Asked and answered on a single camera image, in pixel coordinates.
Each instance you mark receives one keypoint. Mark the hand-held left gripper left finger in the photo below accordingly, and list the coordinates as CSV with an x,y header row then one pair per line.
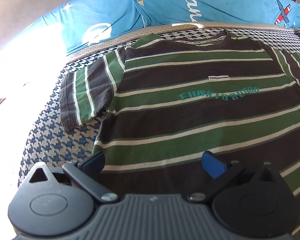
x,y
95,163

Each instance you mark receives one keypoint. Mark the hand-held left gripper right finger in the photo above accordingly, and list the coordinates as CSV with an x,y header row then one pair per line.
x,y
212,166

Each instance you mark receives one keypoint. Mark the green brown striped t-shirt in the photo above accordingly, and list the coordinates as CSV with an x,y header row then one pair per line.
x,y
190,120

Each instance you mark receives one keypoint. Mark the houndstooth sofa mat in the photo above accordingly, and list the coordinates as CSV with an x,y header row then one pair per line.
x,y
65,145

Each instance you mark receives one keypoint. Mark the blue printed sofa cover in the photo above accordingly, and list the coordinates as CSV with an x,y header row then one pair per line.
x,y
165,5

